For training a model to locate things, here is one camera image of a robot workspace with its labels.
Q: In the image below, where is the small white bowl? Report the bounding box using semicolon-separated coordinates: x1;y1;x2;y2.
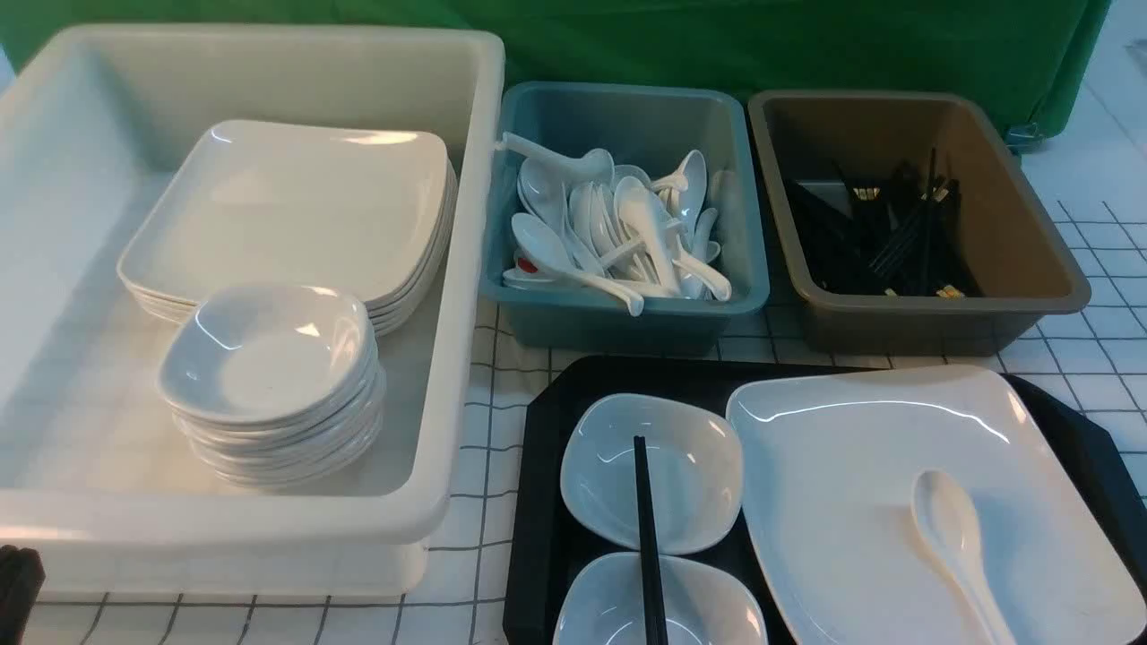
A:
557;393;743;555
552;552;768;644

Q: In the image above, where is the pile of black chopsticks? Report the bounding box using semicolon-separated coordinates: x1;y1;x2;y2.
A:
783;148;984;300

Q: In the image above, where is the white ceramic soup spoon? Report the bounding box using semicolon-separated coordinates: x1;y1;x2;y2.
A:
910;469;1016;644

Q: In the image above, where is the large white plastic tub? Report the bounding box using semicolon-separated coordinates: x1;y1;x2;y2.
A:
1;23;505;604

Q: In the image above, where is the metal binder clip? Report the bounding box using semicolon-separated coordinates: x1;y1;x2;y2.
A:
1004;123;1048;158

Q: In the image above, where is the black serving tray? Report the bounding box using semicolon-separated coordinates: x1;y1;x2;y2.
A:
504;356;1146;644

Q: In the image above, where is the stack of white square plates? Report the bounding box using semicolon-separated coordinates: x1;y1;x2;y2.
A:
117;119;458;336

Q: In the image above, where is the black object at table corner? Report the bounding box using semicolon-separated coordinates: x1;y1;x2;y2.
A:
1;546;46;644

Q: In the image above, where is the brown plastic bin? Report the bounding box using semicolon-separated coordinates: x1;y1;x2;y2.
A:
748;90;1092;356

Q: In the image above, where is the teal plastic bin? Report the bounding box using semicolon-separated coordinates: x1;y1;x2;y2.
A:
479;81;771;357

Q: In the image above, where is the stack of small white bowls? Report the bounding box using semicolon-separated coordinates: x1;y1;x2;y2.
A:
156;283;388;490

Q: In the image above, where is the black chopsticks pair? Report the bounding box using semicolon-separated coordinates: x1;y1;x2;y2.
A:
634;435;668;644

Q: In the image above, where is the white checkered tablecloth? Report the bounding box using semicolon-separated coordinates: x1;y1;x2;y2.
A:
23;85;1144;644

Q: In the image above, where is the large white rice plate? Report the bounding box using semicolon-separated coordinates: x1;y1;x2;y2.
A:
726;365;1144;644

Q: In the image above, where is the pile of white spoons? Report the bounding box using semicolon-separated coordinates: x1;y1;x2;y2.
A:
496;132;733;317

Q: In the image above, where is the green backdrop cloth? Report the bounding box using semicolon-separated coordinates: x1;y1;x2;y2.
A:
1;1;1110;135

